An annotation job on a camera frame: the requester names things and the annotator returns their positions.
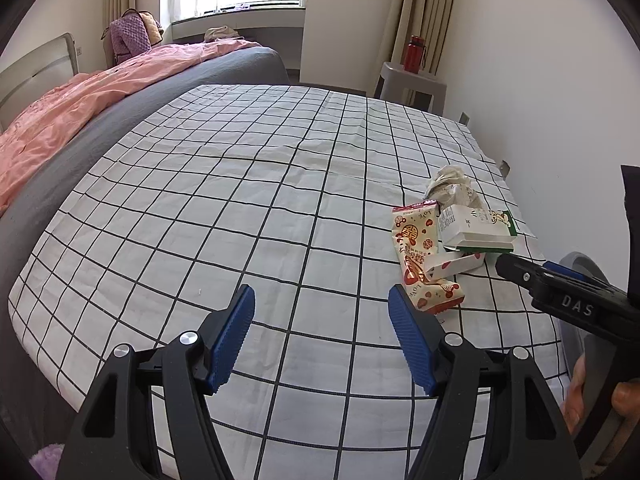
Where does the purple knitted bag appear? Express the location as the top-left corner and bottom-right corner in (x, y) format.
(110, 13), (151, 64)

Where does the beige cloth on sill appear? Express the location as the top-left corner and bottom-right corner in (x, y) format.
(203, 25), (241, 42)

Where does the grey perforated trash basket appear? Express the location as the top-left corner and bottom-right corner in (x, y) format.
(559, 252), (615, 404)

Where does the beige right curtain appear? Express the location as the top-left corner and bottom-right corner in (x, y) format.
(367, 0), (454, 96)

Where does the grey headboard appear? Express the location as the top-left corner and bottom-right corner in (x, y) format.
(0, 32), (79, 131)

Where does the person's right hand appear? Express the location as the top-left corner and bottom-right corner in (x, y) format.
(561, 353), (639, 442)

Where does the small red white box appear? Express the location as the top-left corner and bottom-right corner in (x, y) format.
(424, 252), (485, 282)

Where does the pink duvet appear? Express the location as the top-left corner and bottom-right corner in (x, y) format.
(1, 38), (255, 210)

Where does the beige paper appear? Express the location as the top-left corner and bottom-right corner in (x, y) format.
(425, 165), (485, 209)

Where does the grey plastic stool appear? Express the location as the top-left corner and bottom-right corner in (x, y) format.
(373, 62), (447, 116)

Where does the wall socket near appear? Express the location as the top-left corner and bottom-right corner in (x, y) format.
(499, 160), (511, 178)

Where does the red water bottle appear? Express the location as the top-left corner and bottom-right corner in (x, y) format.
(402, 35), (425, 74)

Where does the white black checkered sheet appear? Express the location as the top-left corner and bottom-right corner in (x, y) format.
(8, 84), (580, 479)

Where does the red white snack bag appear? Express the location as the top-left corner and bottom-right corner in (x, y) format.
(392, 200), (464, 314)

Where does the tan bag behind purple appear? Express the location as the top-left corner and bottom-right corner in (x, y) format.
(138, 11), (164, 47)

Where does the grey bed mattress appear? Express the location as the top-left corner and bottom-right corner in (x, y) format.
(1, 47), (290, 456)

